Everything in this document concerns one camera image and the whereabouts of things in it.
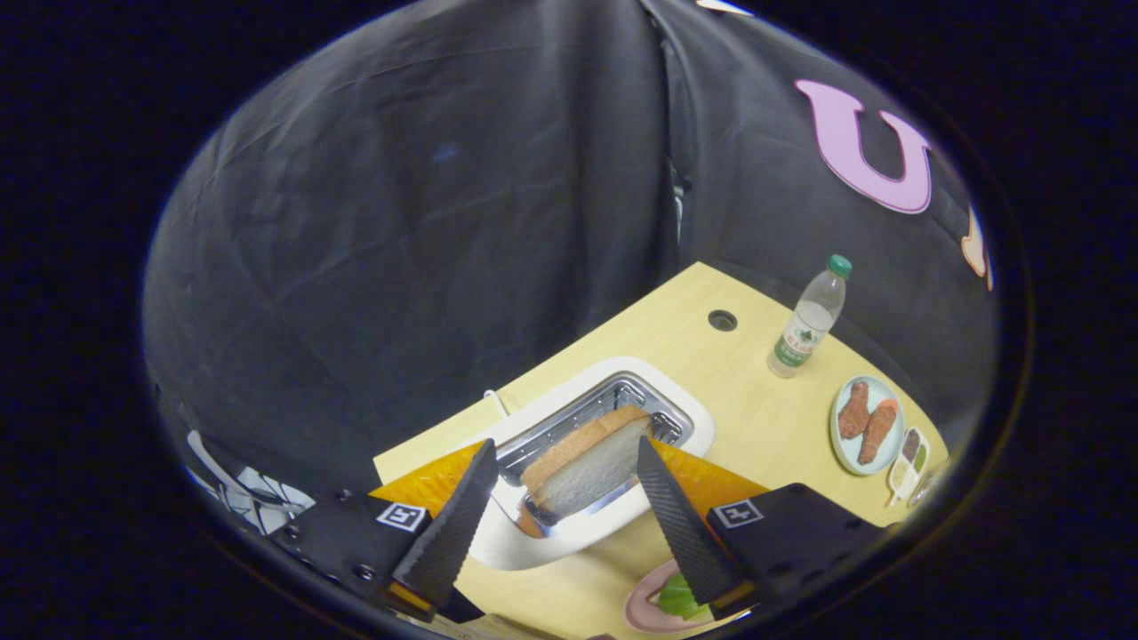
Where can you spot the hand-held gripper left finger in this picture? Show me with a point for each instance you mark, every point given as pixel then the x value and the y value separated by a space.
pixel 453 533

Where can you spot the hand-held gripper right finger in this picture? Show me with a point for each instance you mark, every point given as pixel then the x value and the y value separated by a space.
pixel 685 533

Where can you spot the green lettuce leaf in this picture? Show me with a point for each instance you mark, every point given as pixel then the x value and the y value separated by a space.
pixel 680 600

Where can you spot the plain bread slice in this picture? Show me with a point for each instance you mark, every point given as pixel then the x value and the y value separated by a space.
pixel 587 467

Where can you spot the pink round plate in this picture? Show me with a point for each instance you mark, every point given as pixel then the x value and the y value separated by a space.
pixel 645 609

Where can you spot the white toaster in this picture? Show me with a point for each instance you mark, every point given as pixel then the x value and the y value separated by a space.
pixel 551 542

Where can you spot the light green oval plate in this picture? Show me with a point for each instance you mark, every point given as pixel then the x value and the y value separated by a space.
pixel 840 444

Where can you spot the white line patterned cloth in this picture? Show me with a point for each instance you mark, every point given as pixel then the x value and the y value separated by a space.
pixel 258 484

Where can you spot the brown meat piece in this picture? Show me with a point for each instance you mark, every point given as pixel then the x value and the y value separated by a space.
pixel 854 411
pixel 876 436

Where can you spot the white divided dish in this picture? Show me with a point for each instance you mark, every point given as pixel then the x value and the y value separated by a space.
pixel 902 492

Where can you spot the pale yellow beans pile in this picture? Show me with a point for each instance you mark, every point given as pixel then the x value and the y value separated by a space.
pixel 900 473

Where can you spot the clear plastic water bottle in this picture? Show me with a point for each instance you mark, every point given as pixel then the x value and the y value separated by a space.
pixel 805 329

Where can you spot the orange carrot slice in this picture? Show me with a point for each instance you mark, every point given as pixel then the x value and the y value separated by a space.
pixel 889 405

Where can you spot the dark brown beans pile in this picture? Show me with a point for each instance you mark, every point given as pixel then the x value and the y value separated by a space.
pixel 910 444

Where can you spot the green beans pile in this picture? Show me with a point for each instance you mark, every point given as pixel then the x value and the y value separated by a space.
pixel 920 458

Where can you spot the black backdrop cloth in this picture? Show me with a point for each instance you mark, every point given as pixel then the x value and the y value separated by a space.
pixel 400 222

